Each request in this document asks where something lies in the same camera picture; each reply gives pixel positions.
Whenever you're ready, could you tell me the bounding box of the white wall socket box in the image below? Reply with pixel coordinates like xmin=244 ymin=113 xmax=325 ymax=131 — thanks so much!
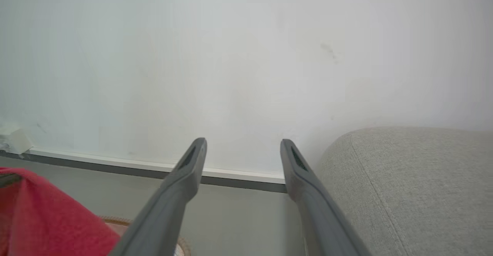
xmin=0 ymin=123 xmax=34 ymax=158

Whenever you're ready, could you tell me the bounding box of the red garment with white trim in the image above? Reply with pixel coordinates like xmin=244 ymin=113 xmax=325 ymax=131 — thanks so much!
xmin=0 ymin=167 xmax=122 ymax=256

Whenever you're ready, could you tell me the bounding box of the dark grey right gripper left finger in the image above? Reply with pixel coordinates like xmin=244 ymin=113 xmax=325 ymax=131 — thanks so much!
xmin=109 ymin=138 xmax=208 ymax=256

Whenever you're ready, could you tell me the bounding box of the white laundry basket brown rim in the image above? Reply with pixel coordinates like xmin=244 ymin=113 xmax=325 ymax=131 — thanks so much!
xmin=98 ymin=215 xmax=192 ymax=256

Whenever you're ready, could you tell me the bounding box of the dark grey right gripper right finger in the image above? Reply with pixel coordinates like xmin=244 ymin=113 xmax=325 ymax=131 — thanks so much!
xmin=280 ymin=139 xmax=372 ymax=256

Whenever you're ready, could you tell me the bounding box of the white and black skirting board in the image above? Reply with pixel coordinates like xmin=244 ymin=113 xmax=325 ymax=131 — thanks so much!
xmin=0 ymin=146 xmax=288 ymax=194

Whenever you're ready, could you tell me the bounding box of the light grey fabric sofa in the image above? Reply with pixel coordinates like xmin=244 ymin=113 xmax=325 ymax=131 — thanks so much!
xmin=314 ymin=126 xmax=493 ymax=256

